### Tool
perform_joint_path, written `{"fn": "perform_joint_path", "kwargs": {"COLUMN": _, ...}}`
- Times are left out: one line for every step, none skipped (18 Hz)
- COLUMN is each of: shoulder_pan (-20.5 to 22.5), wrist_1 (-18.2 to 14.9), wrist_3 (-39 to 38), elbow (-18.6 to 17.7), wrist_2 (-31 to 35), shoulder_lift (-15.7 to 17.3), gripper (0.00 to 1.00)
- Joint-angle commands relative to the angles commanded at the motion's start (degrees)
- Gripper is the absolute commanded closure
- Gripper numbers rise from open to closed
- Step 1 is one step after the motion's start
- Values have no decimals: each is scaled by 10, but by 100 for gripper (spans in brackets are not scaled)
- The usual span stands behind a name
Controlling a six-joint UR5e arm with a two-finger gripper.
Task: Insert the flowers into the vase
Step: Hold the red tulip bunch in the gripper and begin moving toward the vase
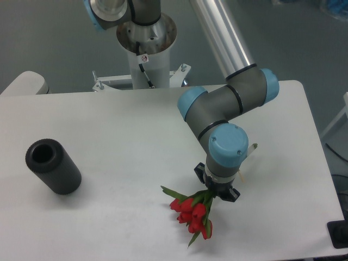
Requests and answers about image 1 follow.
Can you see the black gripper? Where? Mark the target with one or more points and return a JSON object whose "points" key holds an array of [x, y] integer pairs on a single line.
{"points": [[224, 191]]}

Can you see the red tulip bouquet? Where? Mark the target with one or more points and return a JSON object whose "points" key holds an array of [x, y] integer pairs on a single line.
{"points": [[193, 211]]}

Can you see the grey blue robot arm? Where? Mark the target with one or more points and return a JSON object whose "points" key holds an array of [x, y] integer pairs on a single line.
{"points": [[208, 114]]}

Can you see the black ribbed cylindrical vase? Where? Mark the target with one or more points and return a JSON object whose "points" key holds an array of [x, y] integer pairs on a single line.
{"points": [[50, 162]]}

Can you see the black device at table edge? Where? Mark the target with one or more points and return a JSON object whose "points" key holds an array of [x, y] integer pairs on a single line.
{"points": [[338, 233]]}

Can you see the white furniture leg right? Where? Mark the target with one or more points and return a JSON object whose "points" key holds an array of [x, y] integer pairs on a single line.
{"points": [[337, 122]]}

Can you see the blue plastic bag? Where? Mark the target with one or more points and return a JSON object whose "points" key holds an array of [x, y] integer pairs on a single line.
{"points": [[335, 8]]}

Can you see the white rounded chair back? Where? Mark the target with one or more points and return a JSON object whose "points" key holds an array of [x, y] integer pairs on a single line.
{"points": [[27, 83]]}

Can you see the white metal base frame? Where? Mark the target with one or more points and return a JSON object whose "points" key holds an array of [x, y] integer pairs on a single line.
{"points": [[108, 81]]}

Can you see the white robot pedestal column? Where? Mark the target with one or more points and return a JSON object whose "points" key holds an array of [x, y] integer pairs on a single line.
{"points": [[148, 51]]}

